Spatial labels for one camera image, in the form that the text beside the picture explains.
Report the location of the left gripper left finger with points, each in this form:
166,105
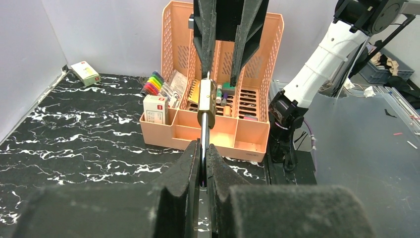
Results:
166,207

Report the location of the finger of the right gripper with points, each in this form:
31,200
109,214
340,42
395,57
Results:
204,33
248,35

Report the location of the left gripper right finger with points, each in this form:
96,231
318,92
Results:
239,209

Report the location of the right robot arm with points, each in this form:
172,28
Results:
354,21

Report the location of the orange mesh file rack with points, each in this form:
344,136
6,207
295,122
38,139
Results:
178,53

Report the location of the small brass padlock middle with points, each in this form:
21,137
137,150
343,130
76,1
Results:
206,118

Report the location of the yellow notepad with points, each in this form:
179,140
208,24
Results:
193,95

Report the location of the colored marker pack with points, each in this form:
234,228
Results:
157,86

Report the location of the orange desk organizer tray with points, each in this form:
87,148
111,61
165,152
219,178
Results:
238,130

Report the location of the pink eraser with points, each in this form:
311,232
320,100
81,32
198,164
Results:
250,117

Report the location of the white red eraser box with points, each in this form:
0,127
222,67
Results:
155,109

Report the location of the white box in corner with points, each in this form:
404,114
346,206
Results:
87,75

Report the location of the grey crate with rags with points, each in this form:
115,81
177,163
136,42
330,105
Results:
382,66

